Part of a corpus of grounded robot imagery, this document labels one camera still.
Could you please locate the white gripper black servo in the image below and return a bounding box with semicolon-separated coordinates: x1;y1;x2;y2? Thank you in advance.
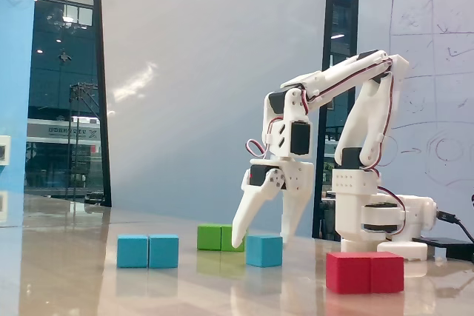
231;155;316;249

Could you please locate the small blue cube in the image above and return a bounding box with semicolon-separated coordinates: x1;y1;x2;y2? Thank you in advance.
245;234;284;268

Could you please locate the long green block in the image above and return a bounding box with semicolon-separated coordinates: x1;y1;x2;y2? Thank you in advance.
196;223;249;252

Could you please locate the long red block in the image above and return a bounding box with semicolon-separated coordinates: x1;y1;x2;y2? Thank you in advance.
325;251;405;295

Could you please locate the long blue block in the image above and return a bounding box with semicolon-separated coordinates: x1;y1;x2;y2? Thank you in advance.
116;234;180;269

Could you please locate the flat black box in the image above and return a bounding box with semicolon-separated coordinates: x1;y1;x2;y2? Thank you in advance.
412;236;474;260

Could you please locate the slim black pillar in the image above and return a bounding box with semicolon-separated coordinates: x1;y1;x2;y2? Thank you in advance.
91;0;113;208

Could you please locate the red white servo wire loop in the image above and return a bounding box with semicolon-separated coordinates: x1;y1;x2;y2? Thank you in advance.
245;138;268;158

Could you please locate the black power cable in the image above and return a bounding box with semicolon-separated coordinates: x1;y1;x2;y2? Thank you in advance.
435;210;474;243

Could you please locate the wide black window frame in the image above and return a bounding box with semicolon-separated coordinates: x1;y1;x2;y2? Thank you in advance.
311;0;361;240

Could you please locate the white wall switch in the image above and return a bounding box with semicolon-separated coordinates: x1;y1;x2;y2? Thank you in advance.
0;135;12;166

